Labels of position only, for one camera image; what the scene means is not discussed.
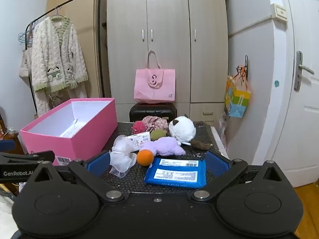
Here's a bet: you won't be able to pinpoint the black suitcase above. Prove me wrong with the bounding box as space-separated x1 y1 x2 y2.
129 102 177 123

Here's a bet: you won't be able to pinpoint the striped bed sheet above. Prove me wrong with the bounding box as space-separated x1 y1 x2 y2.
211 126 230 160

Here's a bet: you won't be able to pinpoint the beige three-door wardrobe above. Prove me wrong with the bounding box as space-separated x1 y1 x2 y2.
105 0 228 130

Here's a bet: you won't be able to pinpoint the wooden nightstand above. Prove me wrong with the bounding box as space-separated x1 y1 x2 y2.
0 132 27 155

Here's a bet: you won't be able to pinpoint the beige tall cabinet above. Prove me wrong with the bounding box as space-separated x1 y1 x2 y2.
46 0 107 99

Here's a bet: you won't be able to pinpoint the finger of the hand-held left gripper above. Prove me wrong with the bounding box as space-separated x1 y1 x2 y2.
0 140 16 153
0 150 55 166

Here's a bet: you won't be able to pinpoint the white plush toy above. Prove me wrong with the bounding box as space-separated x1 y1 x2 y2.
169 115 213 150

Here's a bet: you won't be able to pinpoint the blue wet wipes pack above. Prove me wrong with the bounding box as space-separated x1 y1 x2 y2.
144 158 207 188

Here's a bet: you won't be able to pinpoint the white paper slip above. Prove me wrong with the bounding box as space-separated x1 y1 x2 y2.
59 119 84 138

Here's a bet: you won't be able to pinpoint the colourful gift bag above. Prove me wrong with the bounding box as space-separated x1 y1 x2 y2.
224 55 251 119

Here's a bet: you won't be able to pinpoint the pink tote bag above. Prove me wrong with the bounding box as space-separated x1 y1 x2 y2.
134 50 175 104

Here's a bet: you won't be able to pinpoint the cream canvas tote bag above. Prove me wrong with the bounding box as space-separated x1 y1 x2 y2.
19 24 34 87

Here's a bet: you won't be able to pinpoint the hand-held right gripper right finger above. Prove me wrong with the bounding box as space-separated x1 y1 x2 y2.
190 150 293 203

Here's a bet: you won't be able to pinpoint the blue wire hangers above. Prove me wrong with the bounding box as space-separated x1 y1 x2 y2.
17 22 34 46

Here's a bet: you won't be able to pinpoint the green sponge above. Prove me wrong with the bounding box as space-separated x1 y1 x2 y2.
150 129 168 141

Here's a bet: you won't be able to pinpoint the pink cardboard box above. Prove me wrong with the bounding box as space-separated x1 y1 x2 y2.
19 98 118 166

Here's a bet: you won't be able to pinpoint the pink fuzzy pouf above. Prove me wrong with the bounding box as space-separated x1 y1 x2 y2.
132 121 147 135

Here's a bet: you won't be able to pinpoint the metal door handle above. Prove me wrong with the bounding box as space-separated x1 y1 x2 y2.
294 51 315 91

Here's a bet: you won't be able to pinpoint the white fluffy cardigan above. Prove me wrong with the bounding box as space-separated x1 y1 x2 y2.
31 16 89 92

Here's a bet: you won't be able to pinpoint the pink floral scrunchie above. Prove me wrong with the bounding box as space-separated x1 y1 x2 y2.
142 116 170 132

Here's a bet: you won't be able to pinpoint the clear plastic bag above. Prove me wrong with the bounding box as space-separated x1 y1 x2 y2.
219 112 229 140

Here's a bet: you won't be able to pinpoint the cardigan wire hanger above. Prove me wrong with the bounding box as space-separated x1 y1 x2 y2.
51 6 68 20

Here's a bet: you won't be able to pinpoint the orange ball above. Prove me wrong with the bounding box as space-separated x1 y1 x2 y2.
137 149 154 166

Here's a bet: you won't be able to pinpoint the white mesh bath pouf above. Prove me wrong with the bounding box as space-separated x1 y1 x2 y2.
109 134 137 178

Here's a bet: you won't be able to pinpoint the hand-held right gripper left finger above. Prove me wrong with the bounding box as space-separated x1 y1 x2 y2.
25 151 126 203

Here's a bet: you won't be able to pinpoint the white fluffy pants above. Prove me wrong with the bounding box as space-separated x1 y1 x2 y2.
33 83 88 116

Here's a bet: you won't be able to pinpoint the white tissue pack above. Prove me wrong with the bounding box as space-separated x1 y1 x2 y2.
126 131 151 152

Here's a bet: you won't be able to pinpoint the purple plush toy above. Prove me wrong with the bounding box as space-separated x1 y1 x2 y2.
140 137 186 156

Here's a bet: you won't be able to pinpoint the white door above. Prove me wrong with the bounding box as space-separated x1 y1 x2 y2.
264 0 319 188

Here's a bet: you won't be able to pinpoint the beige wall switch box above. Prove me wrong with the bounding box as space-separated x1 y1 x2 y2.
271 3 287 20

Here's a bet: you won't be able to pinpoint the black metal clothes rack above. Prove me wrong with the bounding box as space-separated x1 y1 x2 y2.
25 0 105 117

